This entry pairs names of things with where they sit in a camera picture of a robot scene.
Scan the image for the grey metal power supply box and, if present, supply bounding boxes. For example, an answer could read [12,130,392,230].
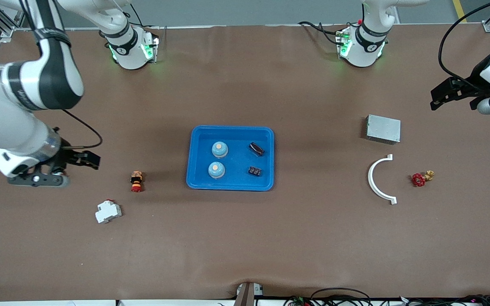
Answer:
[365,114,402,145]

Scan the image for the black base cable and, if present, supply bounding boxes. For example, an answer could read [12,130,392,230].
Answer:
[117,2,160,30]
[298,21,343,45]

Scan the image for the white circuit breaker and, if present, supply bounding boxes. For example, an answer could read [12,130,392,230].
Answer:
[95,199,123,224]

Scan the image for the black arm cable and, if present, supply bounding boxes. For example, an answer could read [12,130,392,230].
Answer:
[17,0,103,150]
[438,0,490,93]

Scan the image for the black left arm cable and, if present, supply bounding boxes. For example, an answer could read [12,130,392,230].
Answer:
[438,0,490,93]

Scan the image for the blue plastic tray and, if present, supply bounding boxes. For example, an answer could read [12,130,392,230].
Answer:
[186,125,275,191]

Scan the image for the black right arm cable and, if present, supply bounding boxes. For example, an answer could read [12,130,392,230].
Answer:
[17,0,103,150]

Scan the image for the orange black push button switch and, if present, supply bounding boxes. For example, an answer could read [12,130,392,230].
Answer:
[130,170,144,193]

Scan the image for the red handle brass valve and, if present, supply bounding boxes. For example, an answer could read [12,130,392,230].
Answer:
[412,170,435,188]

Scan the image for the black cable loop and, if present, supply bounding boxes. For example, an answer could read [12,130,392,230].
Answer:
[282,287,373,306]

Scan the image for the black cable bundle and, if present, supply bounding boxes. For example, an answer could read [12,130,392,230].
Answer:
[398,293,490,306]

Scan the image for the white curved plastic bracket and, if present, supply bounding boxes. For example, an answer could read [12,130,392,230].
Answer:
[367,154,398,206]

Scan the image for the blue call bell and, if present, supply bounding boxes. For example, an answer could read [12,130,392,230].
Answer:
[211,141,229,159]
[208,161,226,179]

